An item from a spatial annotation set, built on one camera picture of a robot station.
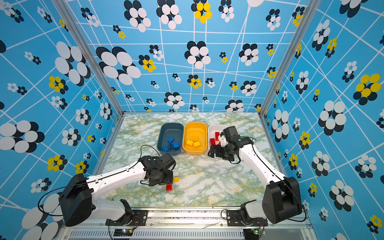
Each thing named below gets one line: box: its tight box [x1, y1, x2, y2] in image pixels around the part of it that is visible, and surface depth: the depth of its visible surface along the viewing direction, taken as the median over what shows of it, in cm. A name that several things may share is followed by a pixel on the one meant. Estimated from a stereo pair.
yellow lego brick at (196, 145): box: [193, 141, 201, 149], surface depth 101 cm
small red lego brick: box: [166, 184, 173, 191], surface depth 84 cm
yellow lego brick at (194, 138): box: [190, 136, 199, 142], surface depth 104 cm
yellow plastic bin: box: [182, 122, 208, 155], surface depth 104 cm
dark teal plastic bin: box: [156, 122, 185, 156], surface depth 104 cm
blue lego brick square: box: [174, 142, 180, 151], surface depth 99 cm
